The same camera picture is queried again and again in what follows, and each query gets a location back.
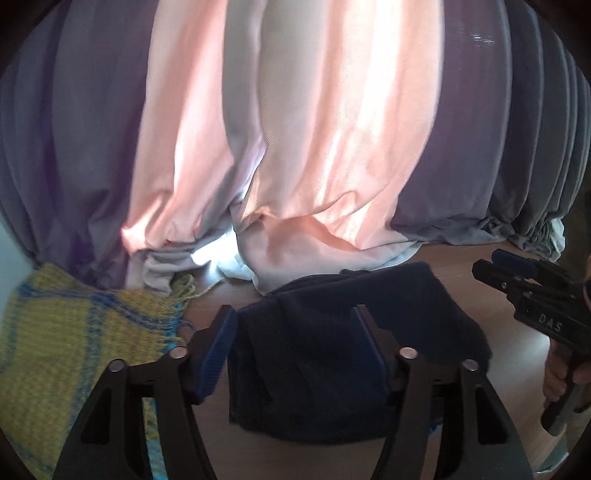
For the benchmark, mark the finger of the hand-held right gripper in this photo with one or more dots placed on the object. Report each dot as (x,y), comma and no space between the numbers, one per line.
(515,262)
(491,276)

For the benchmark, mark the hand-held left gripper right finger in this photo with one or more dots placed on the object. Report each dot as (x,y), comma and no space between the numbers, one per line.
(369,350)

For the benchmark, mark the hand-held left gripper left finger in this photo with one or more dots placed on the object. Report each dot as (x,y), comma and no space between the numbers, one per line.
(217,355)

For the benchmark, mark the navy fleece pants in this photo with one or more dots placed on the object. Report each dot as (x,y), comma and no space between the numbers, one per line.
(314,369)

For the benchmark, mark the person's right hand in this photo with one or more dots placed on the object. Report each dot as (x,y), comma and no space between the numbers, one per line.
(556,369)

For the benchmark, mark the grey crumpled garment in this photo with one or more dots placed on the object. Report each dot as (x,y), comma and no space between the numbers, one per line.
(526,235)

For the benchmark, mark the yellow and blue knit scarf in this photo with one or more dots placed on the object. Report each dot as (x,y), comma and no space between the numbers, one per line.
(55,332)

